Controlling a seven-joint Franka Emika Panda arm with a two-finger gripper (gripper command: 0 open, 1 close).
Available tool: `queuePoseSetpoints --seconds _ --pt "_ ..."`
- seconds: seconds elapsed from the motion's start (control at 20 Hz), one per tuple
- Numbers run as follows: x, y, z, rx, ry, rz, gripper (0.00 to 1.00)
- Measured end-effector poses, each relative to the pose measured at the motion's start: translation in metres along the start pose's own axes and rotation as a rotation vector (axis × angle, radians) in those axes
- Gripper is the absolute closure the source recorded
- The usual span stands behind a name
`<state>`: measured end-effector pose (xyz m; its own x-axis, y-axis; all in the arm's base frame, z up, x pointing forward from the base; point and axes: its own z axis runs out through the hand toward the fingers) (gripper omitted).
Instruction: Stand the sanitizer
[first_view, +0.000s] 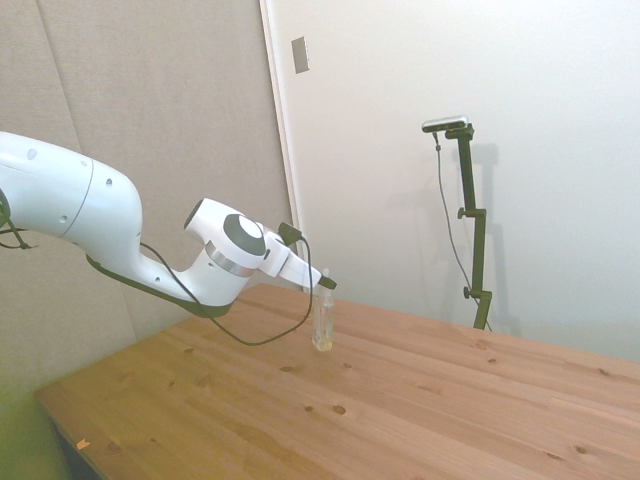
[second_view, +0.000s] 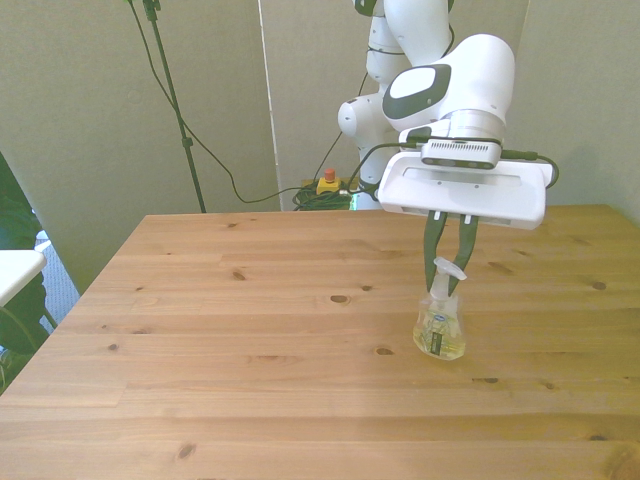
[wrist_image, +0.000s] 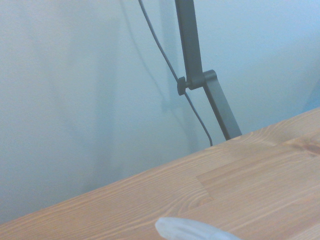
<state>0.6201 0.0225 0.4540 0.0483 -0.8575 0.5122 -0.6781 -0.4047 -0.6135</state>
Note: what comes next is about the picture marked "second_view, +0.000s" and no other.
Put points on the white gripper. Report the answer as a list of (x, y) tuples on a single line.
[(465, 192)]

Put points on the clear sanitizer pump bottle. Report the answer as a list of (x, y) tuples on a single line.
[(440, 330)]

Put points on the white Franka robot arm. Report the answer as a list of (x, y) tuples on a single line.
[(480, 70)]

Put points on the dark tripod stand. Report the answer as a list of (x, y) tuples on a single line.
[(172, 100)]

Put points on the yellow emergency stop button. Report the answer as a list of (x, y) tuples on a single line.
[(328, 184)]

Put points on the white side table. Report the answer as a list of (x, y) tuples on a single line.
[(17, 270)]

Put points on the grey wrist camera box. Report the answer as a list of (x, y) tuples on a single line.
[(460, 152)]

